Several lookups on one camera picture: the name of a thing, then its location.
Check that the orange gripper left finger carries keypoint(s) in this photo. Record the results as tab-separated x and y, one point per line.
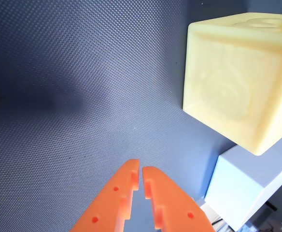
107	205

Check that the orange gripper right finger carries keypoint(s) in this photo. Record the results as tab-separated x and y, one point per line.
174	207

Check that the yellow block with embossed number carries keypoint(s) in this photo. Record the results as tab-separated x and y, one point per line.
235	82

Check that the white open box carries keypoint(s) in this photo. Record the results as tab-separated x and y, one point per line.
240	183

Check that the grey textured mat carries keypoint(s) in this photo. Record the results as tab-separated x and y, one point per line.
83	84

